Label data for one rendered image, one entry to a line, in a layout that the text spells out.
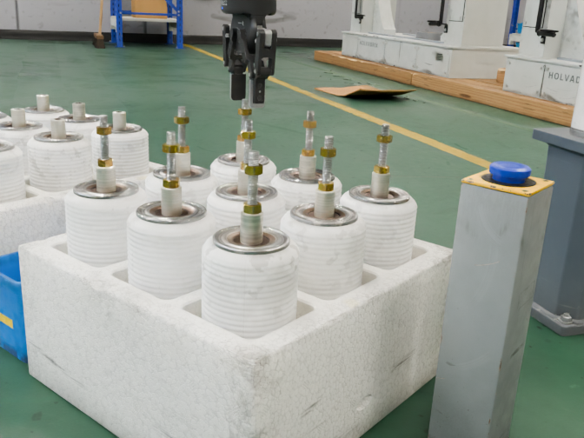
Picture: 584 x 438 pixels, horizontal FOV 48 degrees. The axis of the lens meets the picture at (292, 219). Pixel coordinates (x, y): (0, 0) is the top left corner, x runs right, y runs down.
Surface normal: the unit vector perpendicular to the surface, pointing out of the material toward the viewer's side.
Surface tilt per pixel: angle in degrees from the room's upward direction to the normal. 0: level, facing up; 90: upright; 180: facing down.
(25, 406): 0
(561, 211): 90
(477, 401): 90
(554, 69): 90
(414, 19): 90
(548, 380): 0
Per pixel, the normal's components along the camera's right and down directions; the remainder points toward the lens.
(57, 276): -0.64, 0.22
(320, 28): 0.33, 0.31
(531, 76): -0.94, 0.06
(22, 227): 0.78, 0.23
